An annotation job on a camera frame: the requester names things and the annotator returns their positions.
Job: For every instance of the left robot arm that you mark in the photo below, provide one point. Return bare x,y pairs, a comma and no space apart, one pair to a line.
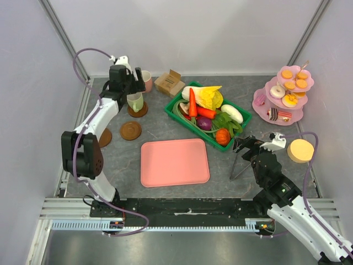
81,153

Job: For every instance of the yellow round sponge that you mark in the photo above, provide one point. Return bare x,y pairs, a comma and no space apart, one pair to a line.
300,151

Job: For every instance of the green mug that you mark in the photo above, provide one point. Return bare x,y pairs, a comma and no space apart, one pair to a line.
135,101

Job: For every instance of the white glazed donut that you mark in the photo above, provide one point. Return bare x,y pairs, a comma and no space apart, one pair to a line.
277,92

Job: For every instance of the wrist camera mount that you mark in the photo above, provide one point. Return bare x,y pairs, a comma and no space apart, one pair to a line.
122,60
277,142

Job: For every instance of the cardboard box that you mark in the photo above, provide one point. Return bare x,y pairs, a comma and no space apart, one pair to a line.
169,84

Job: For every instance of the pink mug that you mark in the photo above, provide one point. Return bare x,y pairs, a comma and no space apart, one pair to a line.
147,78

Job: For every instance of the biscuits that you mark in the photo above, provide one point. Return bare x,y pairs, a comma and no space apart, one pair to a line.
300,80

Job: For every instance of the mushroom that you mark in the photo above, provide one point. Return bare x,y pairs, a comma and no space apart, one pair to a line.
184,108

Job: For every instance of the brown saucer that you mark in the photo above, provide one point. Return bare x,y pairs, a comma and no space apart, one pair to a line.
140,113
105,138
130,130

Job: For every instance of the round biscuit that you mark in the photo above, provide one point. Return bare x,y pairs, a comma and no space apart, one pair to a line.
286,74
289,85

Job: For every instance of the yellow glazed donut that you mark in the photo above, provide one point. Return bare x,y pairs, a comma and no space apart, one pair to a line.
290,100

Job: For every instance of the pink three-tier cake stand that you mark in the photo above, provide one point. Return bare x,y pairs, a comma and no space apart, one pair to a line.
297,111

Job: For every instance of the napa cabbage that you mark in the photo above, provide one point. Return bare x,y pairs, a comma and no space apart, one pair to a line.
208,97

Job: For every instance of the chocolate cake slice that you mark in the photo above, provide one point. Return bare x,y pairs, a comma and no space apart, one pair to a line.
273,114

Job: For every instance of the green vegetable crate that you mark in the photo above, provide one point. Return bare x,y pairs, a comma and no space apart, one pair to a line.
209,138

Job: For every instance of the upright carrot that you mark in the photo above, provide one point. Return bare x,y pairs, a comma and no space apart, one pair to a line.
192,104

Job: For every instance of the red striped cake slice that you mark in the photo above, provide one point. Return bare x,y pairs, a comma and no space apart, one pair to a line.
285,116

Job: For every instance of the pink serving tray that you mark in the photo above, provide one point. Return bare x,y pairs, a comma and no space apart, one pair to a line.
174,162

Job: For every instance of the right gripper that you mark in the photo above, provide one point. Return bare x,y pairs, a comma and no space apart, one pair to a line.
249,142

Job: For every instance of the green long beans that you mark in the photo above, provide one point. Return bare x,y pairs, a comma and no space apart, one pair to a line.
191,122

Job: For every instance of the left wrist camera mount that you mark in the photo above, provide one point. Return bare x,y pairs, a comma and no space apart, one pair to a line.
122,60

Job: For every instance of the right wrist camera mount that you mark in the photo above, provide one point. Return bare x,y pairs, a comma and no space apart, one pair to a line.
277,142

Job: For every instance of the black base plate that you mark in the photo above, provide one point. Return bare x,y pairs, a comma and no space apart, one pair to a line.
187,212

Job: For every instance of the green leafy vegetable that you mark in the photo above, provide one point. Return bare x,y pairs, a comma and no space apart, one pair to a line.
222,120

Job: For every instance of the white radish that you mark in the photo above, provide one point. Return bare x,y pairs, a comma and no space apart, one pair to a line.
232,112

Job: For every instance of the small orange pumpkin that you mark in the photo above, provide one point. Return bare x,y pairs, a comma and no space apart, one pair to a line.
223,137

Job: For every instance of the lying carrot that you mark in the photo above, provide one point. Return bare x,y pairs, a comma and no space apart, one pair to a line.
208,113

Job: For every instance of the pink macaron cake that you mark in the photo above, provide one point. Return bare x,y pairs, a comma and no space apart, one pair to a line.
260,100

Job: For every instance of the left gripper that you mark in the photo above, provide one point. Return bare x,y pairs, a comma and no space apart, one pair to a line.
138,86

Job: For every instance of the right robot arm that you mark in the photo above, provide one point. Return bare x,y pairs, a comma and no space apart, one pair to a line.
283,201

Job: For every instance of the purple onion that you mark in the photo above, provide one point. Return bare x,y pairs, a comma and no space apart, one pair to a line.
204,123

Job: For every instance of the white cable duct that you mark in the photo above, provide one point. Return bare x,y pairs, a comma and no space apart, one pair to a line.
110,226

